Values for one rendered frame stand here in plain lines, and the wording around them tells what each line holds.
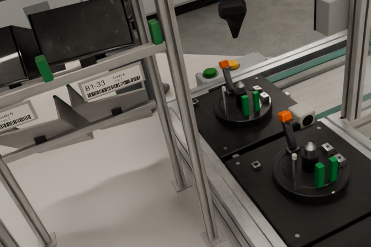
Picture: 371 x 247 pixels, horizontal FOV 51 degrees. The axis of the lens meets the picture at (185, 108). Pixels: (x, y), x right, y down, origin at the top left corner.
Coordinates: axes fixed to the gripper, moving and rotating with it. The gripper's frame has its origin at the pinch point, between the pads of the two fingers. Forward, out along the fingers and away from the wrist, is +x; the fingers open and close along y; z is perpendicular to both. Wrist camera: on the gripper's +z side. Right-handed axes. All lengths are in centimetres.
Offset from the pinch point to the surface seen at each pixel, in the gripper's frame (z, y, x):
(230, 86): 2.5, 9.1, 14.0
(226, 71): 3.1, 8.0, 10.3
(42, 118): 65, -9, 28
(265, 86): -6.3, 4.5, 17.9
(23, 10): 178, -233, 52
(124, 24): 15.5, 41.0, -16.7
